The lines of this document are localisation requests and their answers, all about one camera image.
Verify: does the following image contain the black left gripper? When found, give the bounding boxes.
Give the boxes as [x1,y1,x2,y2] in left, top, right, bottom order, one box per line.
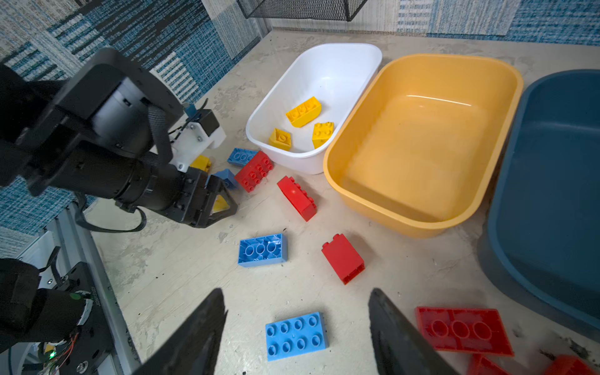
[161,168,238,228]

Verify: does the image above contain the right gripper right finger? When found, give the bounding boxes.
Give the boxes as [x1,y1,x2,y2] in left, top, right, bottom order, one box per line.
[368,288,456,375]

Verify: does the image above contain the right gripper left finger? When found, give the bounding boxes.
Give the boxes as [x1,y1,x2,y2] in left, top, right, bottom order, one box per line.
[135,288,228,374]

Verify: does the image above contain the yellow lego sloped bottom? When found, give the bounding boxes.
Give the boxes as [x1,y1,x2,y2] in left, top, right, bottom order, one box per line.
[269,128,292,151]

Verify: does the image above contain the red lego tall block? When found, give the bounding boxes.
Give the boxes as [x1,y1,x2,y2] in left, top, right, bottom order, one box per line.
[322,234,365,285]

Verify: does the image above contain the yellow lego pair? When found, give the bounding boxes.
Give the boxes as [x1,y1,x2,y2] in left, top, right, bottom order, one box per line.
[286,97,322,128]

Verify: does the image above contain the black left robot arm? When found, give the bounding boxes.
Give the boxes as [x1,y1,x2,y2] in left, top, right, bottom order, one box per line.
[1,48,238,228]

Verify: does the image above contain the blue lego left slanted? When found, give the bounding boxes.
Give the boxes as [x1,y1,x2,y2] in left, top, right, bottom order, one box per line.
[214,169,239,189]

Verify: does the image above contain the red lego left upright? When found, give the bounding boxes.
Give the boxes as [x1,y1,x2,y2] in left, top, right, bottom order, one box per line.
[234,151,274,193]

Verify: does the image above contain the blue lego far left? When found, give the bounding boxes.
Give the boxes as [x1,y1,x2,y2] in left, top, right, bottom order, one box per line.
[227,148,258,167]

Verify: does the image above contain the blue lego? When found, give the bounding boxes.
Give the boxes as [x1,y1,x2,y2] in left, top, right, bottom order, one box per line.
[227,148,258,167]
[265,312,329,362]

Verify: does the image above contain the blue lego centre upturned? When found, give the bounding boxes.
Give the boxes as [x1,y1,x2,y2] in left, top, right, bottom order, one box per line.
[237,234,288,268]

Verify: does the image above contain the red lego flat left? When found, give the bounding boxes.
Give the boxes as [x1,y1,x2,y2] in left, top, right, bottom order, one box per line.
[415,306,514,357]

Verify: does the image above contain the red lego flat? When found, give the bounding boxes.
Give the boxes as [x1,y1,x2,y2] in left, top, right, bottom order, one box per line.
[544,356,597,375]
[415,306,514,357]
[467,354,509,375]

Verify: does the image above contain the red lego flat lower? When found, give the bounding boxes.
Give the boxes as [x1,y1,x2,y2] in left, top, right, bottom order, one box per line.
[467,354,509,375]

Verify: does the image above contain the red lego long centre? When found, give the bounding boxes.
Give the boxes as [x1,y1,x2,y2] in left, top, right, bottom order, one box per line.
[277,176,317,222]

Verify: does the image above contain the blue lego right centre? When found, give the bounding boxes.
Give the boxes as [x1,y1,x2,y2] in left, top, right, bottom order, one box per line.
[265,312,329,362]

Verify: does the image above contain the red lego flat right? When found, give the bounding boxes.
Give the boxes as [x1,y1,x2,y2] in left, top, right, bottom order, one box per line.
[544,356,597,375]

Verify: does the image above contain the white plastic bin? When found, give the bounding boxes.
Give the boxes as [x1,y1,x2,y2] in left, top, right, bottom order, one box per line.
[246,43,383,175]

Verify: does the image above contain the dark blue plastic bin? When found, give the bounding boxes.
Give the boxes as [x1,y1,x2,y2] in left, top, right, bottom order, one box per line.
[477,70,599,341]

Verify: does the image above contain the yellow plastic bin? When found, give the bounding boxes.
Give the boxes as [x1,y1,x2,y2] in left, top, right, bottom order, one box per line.
[323,54,523,238]

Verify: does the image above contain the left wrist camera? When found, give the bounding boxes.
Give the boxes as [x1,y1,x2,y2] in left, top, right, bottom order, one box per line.
[170,103,226,173]

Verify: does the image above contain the black wire mesh shelf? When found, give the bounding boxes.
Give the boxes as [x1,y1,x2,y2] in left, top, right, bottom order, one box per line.
[236,0,367,22]

